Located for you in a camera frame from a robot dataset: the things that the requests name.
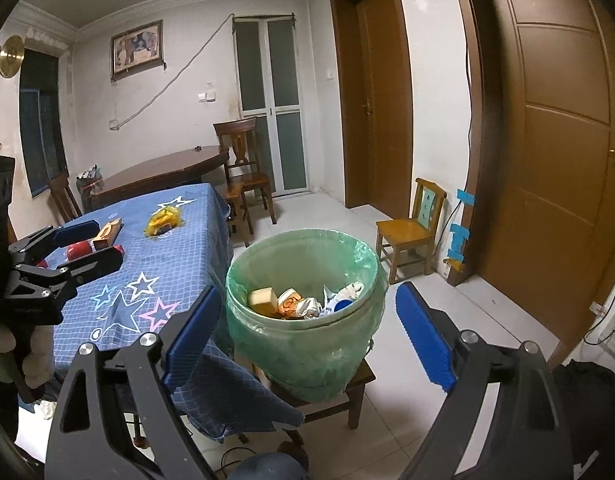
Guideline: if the orange white paper carton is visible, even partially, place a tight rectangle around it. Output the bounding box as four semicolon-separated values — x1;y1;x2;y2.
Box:
277;288;307;320

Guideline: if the white blue wrapper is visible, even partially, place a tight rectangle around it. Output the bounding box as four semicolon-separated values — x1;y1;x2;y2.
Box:
321;282;365;315

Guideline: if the grey knitted cloth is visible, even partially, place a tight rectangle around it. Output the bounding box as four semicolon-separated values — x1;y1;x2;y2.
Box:
292;297;323;320

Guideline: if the green lined trash bin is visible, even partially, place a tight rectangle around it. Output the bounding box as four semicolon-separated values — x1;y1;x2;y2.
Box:
226;229;389;402

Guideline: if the white gloved left hand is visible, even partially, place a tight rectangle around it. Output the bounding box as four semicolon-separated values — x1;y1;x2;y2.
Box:
0;324;54;389

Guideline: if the dark wooden chair left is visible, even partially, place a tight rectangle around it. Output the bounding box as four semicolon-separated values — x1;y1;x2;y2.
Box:
49;174;82;222

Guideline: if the dark wooden chair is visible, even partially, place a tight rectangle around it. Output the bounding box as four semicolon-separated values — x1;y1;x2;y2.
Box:
214;117;277;247
49;174;82;222

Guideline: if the red tan cigarette box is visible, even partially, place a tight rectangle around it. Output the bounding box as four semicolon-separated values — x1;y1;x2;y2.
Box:
91;218;123;250

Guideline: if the yellow plastic wrapper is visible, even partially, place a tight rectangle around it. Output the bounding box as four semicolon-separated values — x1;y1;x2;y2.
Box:
144;206;184;237

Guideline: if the blue star tablecloth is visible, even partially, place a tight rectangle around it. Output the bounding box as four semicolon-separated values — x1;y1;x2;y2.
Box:
45;183;304;441

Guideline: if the dark wooden dining table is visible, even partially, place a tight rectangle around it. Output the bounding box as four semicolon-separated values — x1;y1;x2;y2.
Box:
90;145;228;210

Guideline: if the dark window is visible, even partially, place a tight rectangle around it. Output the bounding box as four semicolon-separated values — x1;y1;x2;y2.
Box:
19;49;68;197

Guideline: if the small wooden stool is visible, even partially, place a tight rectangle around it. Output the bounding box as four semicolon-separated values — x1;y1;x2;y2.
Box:
251;360;376;430

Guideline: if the brown door right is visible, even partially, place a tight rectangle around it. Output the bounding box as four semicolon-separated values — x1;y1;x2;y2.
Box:
451;0;615;365

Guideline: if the brown door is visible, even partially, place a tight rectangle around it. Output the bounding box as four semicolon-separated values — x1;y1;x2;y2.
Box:
330;0;414;218
451;0;615;365

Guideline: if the dark wooden chair right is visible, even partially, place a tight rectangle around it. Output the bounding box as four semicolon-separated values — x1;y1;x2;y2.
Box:
214;117;277;247

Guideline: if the small yellow wooden chair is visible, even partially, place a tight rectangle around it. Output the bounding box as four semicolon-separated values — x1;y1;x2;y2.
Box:
375;178;447;284

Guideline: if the white glass double door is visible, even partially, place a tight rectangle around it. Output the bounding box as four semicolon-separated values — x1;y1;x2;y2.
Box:
232;15;309;195

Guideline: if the brown door middle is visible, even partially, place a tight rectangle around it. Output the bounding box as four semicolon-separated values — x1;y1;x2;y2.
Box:
330;0;414;218

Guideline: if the round gold wall clock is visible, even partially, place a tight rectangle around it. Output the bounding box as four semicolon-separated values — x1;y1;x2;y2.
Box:
0;35;25;79

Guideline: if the white wall cable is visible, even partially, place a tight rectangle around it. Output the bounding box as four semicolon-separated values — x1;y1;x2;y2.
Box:
108;13;235;132

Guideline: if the framed wall picture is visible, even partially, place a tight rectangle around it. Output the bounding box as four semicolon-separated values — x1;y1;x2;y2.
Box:
111;20;166;81

